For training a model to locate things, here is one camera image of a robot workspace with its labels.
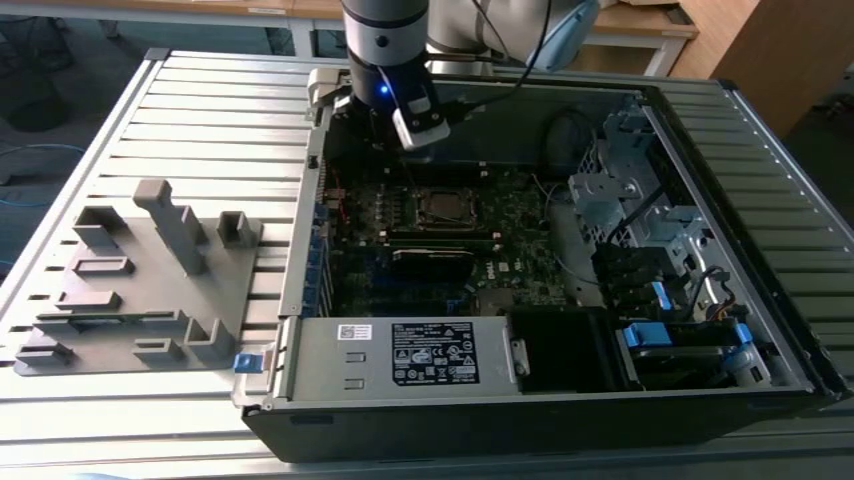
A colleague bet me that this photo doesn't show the grey parts rack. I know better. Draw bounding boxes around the grey parts rack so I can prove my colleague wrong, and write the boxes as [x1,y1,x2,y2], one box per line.
[11,178,267,376]

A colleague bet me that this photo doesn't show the green motherboard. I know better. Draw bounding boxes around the green motherboard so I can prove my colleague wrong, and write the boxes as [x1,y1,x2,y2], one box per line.
[319,154,602,319]

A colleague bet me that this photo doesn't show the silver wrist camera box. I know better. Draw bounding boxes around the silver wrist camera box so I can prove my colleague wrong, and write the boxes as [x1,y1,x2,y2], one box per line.
[390,93,454,152]

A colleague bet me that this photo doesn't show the pale blue teach pendant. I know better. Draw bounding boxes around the pale blue teach pendant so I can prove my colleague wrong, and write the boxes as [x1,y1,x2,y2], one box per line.
[523,0,602,71]

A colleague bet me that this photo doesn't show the blue expansion card retainer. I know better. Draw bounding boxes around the blue expansion card retainer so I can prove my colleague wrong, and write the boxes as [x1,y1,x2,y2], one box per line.
[300,197,332,315]

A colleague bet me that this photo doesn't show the silver CPU green edge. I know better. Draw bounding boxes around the silver CPU green edge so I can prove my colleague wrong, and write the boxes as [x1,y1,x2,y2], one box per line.
[430,193,470,219]

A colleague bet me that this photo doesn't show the finned chipset heatsink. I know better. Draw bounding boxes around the finned chipset heatsink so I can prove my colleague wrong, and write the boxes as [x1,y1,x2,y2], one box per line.
[476,287,516,312]

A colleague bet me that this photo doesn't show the wooden desk white frame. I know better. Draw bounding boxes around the wooden desk white frame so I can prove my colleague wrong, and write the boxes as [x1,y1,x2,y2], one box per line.
[292,0,701,77]
[0,0,299,39]

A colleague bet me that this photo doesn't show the metal socket cover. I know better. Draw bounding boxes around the metal socket cover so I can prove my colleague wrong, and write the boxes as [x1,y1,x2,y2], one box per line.
[418,189,480,229]

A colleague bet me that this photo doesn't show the black cable bundle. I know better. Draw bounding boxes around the black cable bundle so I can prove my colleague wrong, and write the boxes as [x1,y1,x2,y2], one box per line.
[540,105,599,174]

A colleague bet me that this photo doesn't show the blue floor cable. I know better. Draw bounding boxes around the blue floor cable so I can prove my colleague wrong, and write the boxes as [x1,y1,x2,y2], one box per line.
[0,142,88,211]

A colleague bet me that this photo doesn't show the silver power supply unit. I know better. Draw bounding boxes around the silver power supply unit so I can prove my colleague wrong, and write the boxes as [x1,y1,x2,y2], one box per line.
[264,314,523,401]

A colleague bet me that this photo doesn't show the black PC case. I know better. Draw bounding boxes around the black PC case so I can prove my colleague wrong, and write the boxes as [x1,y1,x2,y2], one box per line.
[230,67,853,464]

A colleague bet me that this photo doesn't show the CPU socket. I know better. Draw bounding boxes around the CPU socket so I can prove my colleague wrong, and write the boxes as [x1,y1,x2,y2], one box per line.
[411,187,484,232]

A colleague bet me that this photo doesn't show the black graphics card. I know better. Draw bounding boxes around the black graphics card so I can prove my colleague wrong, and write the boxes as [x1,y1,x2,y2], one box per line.
[390,247,478,282]

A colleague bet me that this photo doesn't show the thin red wire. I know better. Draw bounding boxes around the thin red wire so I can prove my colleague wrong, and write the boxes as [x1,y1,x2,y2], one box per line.
[327,188,352,224]

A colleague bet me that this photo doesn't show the wire locking lever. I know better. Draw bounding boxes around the wire locking lever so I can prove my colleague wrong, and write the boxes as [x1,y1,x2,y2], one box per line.
[430,208,479,230]

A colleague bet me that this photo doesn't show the wooden cabinet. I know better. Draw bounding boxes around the wooden cabinet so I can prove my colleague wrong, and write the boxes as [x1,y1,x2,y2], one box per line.
[670,0,854,139]

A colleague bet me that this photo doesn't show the grey metal disk bay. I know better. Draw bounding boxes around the grey metal disk bay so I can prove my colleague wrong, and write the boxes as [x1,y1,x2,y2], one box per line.
[566,112,713,274]

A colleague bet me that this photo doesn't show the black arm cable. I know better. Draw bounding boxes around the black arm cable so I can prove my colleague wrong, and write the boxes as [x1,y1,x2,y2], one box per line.
[432,0,555,121]
[468,0,512,59]

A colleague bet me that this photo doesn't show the blue disk carrier latch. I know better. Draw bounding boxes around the blue disk carrier latch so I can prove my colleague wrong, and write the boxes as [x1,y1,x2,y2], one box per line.
[617,322,673,349]
[647,281,674,312]

